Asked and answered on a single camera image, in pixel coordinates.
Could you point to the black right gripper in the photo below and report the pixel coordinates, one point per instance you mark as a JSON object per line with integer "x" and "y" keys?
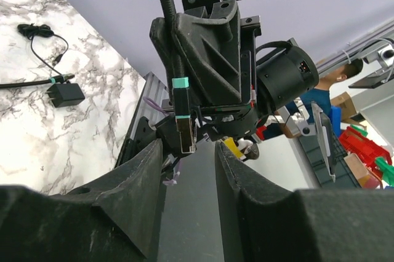
{"x": 218, "y": 54}

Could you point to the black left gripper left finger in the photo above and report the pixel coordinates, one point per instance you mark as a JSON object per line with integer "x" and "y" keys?
{"x": 108, "y": 219}

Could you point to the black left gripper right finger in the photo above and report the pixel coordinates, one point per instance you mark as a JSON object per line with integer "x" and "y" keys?
{"x": 261, "y": 221}

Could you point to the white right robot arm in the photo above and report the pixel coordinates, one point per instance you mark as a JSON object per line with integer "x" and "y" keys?
{"x": 280, "y": 78}

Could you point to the person in blue shirt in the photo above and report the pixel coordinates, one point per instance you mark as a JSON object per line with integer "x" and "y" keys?
{"x": 319, "y": 95}

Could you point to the small black power adapter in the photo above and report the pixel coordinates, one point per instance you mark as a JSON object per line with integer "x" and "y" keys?
{"x": 62, "y": 92}

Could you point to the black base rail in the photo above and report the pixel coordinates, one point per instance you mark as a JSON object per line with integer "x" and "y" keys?
{"x": 148, "y": 112}

